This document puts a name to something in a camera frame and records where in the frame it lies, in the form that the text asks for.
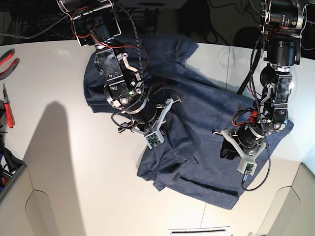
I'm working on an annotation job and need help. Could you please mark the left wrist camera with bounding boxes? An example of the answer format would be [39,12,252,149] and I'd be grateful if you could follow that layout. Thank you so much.
[237,159,257,184]

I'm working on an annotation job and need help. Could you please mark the blue t-shirt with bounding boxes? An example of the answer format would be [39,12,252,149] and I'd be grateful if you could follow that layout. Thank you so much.
[83,33,295,211]

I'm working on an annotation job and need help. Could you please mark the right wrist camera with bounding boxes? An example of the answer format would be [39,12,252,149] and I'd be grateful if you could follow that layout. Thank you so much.
[144,130,164,149]

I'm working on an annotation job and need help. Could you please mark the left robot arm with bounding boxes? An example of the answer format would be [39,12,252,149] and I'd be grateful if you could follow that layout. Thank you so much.
[217,0,315,163]

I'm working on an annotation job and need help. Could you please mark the grey storage bin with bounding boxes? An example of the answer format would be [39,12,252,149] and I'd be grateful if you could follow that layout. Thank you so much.
[0,141,27,205]

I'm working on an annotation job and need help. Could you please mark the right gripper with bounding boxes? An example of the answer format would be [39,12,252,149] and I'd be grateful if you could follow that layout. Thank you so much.
[110,97,181,136]

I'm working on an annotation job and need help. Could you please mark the red handled cutters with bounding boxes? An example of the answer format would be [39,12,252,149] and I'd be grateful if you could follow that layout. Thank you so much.
[2,84,15,128]

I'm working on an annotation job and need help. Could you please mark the red grey pliers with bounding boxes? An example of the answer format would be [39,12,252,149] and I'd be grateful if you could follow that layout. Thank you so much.
[0,48,20,80]

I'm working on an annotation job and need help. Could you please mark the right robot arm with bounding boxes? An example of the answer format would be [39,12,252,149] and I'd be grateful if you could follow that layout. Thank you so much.
[58,0,176,150]

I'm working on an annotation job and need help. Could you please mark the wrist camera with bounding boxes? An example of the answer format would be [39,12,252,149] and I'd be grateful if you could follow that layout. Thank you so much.
[237,159,257,184]
[144,130,164,149]

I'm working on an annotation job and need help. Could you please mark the black braided left cable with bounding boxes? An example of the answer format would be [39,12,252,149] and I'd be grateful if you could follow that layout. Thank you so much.
[110,4,151,128]

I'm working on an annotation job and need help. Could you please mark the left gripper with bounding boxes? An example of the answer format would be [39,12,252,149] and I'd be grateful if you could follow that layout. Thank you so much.
[212,124,266,161]

